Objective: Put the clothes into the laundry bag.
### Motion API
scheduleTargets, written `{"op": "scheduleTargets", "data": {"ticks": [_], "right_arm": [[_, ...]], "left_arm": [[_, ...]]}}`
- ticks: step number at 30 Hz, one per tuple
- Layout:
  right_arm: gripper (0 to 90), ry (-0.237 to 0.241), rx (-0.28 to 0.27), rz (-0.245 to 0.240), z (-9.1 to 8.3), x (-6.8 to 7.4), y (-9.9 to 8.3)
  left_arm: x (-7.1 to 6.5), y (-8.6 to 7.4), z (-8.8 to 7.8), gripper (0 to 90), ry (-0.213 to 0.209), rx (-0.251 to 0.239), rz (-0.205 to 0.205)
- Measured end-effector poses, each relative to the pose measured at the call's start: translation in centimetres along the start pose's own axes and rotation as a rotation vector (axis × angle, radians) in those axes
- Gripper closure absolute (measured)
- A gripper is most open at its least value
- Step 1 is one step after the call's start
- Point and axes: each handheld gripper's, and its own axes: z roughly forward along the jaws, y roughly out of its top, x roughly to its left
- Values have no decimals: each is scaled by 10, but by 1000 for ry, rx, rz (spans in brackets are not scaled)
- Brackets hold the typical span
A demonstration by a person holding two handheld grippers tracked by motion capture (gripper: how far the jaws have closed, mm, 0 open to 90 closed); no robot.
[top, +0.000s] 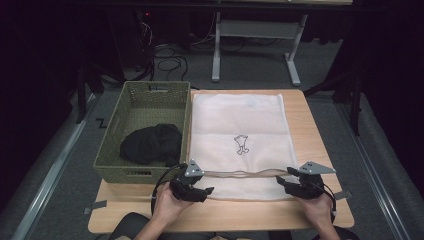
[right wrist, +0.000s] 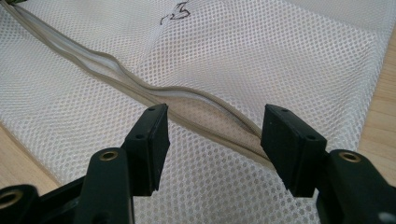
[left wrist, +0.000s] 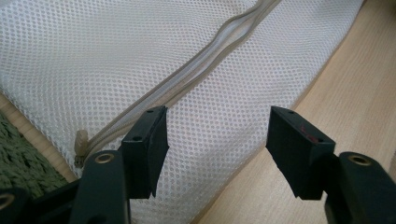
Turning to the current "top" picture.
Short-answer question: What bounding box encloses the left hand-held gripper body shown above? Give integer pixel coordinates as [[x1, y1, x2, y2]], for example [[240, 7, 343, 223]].
[[169, 159, 205, 201]]

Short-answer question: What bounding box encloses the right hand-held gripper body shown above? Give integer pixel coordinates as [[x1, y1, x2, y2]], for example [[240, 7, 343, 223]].
[[289, 161, 337, 200]]

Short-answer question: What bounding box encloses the black cloth garment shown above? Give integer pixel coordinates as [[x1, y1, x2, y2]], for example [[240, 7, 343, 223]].
[[119, 123, 183, 167]]

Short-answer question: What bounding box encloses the white mesh laundry bag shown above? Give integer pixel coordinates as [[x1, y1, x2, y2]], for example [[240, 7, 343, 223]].
[[188, 93, 299, 202]]

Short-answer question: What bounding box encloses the green woven basket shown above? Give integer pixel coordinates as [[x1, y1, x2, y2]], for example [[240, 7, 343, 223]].
[[93, 80, 192, 185]]

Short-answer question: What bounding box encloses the person's left hand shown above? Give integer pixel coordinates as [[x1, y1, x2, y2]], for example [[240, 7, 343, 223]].
[[152, 184, 195, 221]]

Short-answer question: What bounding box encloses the person's right hand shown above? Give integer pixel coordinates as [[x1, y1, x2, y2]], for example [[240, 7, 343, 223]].
[[296, 193, 334, 229]]

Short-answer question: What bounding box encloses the grey tape strip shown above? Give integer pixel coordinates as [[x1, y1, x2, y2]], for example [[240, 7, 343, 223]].
[[333, 190, 353, 201], [83, 199, 108, 215]]

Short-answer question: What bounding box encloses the black metal stand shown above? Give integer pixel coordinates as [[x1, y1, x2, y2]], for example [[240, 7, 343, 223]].
[[303, 71, 364, 137], [75, 63, 104, 125]]

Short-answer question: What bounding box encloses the dark computer tower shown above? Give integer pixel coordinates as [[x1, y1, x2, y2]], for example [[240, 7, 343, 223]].
[[109, 8, 154, 73]]

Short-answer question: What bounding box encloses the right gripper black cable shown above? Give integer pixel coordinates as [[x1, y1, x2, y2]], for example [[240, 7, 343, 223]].
[[313, 181, 338, 223]]

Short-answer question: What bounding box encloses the metal floor rail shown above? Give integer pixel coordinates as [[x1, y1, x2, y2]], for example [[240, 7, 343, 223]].
[[336, 103, 413, 240], [11, 93, 98, 240]]

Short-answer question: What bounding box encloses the black floor cable bundle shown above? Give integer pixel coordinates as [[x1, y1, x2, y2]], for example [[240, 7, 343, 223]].
[[133, 19, 189, 83]]

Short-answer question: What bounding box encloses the white metal desk frame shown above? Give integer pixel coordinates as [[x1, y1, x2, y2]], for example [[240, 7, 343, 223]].
[[211, 11, 309, 87]]

